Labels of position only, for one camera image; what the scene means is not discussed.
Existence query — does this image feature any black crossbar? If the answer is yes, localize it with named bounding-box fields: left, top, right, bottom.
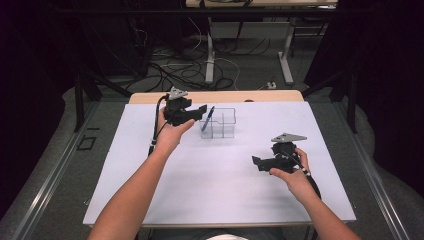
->
left=56, top=8, right=338, bottom=16

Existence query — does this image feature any blue ballpoint pen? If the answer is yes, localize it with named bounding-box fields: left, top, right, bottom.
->
left=200, top=105, right=216, bottom=133

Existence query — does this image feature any person's left hand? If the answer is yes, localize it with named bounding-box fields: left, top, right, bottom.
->
left=154, top=106, right=196, bottom=154

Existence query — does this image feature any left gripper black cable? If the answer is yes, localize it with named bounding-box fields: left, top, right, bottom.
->
left=147, top=94, right=169, bottom=157

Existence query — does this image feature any person's right hand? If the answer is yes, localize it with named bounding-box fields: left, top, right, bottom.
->
left=269, top=147, right=318, bottom=202

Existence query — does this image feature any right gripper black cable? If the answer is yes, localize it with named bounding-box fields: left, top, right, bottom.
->
left=281, top=150, right=323, bottom=201

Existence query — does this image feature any bundle of black floor cables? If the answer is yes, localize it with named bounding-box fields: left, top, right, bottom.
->
left=143, top=31, right=272, bottom=93

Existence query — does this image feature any person's clothing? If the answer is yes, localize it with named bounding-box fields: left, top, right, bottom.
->
left=146, top=227, right=288, bottom=240

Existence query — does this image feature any white table mat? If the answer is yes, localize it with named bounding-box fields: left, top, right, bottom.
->
left=83, top=100, right=357, bottom=228

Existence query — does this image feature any aluminium floor rail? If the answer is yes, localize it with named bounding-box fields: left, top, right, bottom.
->
left=12, top=99, right=101, bottom=240
left=334, top=99, right=413, bottom=240

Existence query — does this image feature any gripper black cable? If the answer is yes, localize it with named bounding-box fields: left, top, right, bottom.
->
left=281, top=150, right=323, bottom=201
left=147, top=94, right=169, bottom=157

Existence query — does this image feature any white cable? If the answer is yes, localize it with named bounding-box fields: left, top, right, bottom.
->
left=186, top=16, right=204, bottom=52

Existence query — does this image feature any black metal stand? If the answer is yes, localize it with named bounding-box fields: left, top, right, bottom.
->
left=73, top=69, right=135, bottom=133
left=301, top=66, right=360, bottom=135

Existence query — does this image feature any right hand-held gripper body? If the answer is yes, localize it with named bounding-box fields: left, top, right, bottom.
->
left=270, top=132, right=308, bottom=175

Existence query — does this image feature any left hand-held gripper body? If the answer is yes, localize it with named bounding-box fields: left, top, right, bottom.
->
left=163, top=87, right=198, bottom=127

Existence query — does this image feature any clear plastic pen organizer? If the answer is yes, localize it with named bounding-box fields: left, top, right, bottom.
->
left=198, top=107, right=237, bottom=140

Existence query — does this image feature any white-legged desk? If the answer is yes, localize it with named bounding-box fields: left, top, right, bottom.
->
left=185, top=0, right=338, bottom=85

